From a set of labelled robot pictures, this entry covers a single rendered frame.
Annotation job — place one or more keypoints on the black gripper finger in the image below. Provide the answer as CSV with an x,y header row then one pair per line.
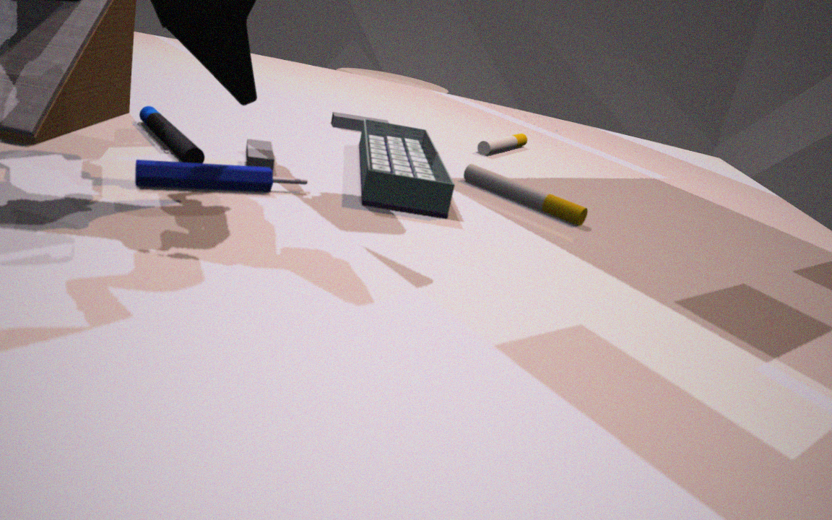
x,y
219,41

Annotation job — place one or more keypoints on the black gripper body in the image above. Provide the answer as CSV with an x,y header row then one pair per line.
x,y
173,12

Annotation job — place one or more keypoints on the black marker with blue cap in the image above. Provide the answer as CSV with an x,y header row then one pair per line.
x,y
181,145

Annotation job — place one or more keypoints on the blue stylus with grey metal tip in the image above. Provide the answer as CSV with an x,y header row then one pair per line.
x,y
188,175

